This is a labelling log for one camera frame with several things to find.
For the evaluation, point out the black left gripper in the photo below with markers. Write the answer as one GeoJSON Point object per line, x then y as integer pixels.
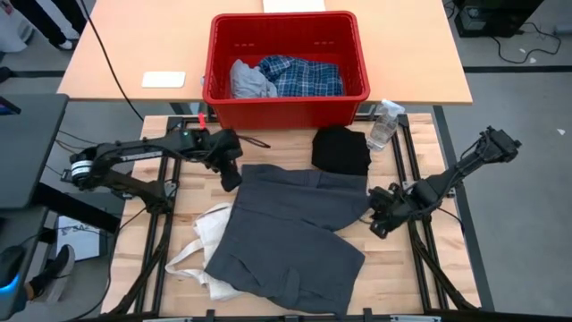
{"type": "Point", "coordinates": [221, 147]}

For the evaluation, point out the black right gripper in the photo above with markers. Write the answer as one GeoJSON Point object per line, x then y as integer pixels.
{"type": "Point", "coordinates": [395, 203]}

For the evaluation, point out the black t-shirt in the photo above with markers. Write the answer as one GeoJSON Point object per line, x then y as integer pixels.
{"type": "Point", "coordinates": [342, 149]}

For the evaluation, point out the dark grey cargo shorts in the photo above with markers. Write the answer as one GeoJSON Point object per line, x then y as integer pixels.
{"type": "Point", "coordinates": [286, 232]}

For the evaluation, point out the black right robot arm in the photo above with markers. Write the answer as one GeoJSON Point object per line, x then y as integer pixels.
{"type": "Point", "coordinates": [447, 179]}

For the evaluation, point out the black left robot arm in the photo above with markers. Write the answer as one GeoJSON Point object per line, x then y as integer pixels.
{"type": "Point", "coordinates": [134, 149]}

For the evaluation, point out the red plastic laundry bin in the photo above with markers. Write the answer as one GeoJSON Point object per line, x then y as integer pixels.
{"type": "Point", "coordinates": [286, 114]}

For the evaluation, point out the cream canvas tote bag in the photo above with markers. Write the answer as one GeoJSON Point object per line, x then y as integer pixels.
{"type": "Point", "coordinates": [210, 228]}

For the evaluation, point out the red tape tag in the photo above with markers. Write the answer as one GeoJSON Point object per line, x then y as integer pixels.
{"type": "Point", "coordinates": [202, 121]}

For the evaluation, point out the clear plastic spray bottle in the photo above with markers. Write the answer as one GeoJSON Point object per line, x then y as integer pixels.
{"type": "Point", "coordinates": [383, 129]}

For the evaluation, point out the light grey garment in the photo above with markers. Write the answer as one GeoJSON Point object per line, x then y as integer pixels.
{"type": "Point", "coordinates": [250, 82]}

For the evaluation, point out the white rectangular pad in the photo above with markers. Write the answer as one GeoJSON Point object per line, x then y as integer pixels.
{"type": "Point", "coordinates": [163, 79]}

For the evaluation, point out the blue plaid shirt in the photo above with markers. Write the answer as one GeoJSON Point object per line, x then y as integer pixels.
{"type": "Point", "coordinates": [304, 78]}

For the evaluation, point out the white printed booklet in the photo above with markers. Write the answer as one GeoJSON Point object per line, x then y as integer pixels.
{"type": "Point", "coordinates": [85, 234]}

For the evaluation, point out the black support beam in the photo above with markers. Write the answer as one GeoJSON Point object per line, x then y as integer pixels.
{"type": "Point", "coordinates": [76, 208]}

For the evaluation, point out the light wooden desk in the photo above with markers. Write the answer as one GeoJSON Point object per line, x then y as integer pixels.
{"type": "Point", "coordinates": [402, 44]}

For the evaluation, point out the white paper sheet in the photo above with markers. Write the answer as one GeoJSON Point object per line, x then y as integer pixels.
{"type": "Point", "coordinates": [292, 5]}

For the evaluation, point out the person's foot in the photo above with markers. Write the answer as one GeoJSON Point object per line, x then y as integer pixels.
{"type": "Point", "coordinates": [56, 273]}

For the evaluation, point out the dark grey flat panel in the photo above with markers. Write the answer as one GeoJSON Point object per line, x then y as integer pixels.
{"type": "Point", "coordinates": [27, 152]}

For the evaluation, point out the black computer tower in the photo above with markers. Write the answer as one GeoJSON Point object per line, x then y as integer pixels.
{"type": "Point", "coordinates": [496, 18]}

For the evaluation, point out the black computer mouse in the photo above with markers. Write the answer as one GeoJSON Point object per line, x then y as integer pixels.
{"type": "Point", "coordinates": [11, 268]}

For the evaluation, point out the person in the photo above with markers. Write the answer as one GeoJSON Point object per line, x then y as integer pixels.
{"type": "Point", "coordinates": [36, 18]}

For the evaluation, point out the grey power strip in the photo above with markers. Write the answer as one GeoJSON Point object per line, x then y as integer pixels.
{"type": "Point", "coordinates": [564, 30]}

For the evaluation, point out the white rounded object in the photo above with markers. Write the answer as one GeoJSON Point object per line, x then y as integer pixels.
{"type": "Point", "coordinates": [11, 36]}

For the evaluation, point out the black aluminium table frame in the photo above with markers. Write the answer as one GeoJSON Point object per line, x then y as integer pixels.
{"type": "Point", "coordinates": [175, 121]}

